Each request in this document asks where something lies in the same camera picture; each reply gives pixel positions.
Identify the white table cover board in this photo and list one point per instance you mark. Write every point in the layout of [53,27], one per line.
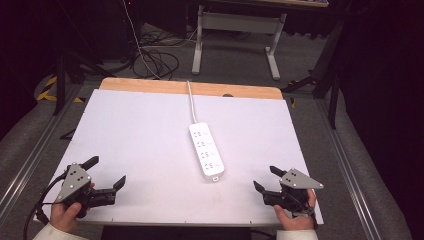
[143,140]

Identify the person's right hand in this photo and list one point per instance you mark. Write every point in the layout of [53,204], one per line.
[295,221]

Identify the black metal stand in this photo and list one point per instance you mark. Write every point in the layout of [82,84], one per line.
[328,80]
[61,80]

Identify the black box under table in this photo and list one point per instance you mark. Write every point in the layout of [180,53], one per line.
[176,233]

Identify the person's left hand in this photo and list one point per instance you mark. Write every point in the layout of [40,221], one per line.
[65,215]

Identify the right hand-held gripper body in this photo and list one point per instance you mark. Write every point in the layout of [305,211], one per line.
[295,181]

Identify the white metal desk frame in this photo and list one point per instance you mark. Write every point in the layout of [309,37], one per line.
[236,21]

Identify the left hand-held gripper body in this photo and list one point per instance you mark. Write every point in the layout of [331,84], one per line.
[74,182]

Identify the aluminium floor rail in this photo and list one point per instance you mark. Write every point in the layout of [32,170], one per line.
[36,160]
[346,166]

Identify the white power strip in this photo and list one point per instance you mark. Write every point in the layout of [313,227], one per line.
[206,151]

